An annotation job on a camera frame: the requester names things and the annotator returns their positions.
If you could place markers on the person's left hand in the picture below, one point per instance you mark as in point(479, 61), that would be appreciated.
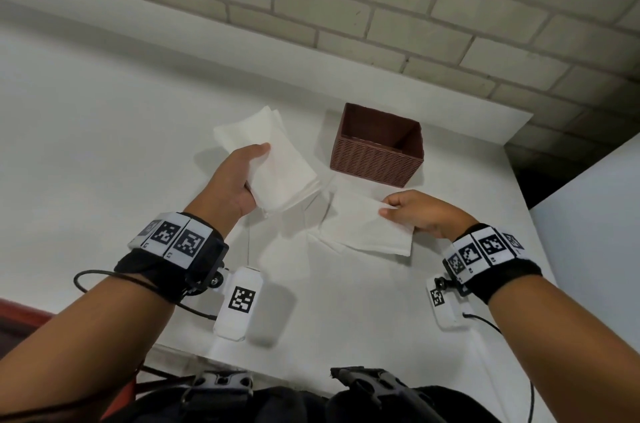
point(227, 187)

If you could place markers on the person's right hand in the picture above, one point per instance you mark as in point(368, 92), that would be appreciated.
point(430, 215)

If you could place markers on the stack of white napkins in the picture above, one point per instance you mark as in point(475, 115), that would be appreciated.
point(280, 162)

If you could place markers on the brown wicker basket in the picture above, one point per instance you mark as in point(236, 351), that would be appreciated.
point(370, 162)

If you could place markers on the person's left forearm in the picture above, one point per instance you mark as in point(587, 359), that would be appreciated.
point(75, 352)

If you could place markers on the person's right forearm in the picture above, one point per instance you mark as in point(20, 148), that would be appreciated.
point(560, 347)

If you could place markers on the person's black clothing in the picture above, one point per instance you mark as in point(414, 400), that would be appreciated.
point(290, 410)

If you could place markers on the left marker wristband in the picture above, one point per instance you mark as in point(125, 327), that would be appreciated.
point(170, 257)

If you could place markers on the marker wristband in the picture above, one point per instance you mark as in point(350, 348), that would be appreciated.
point(505, 272)
point(170, 257)

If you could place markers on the right marker wristband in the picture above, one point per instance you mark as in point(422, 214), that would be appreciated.
point(505, 272)

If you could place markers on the large partition panel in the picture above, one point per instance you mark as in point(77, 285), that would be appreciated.
point(600, 247)

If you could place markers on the black chest harness buckle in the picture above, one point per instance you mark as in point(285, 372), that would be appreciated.
point(375, 387)
point(215, 387)

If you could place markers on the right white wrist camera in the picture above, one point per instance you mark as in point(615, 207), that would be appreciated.
point(450, 312)

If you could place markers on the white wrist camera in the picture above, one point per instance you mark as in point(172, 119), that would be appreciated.
point(450, 312)
point(240, 325)

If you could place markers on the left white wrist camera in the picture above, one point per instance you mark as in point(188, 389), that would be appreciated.
point(240, 325)

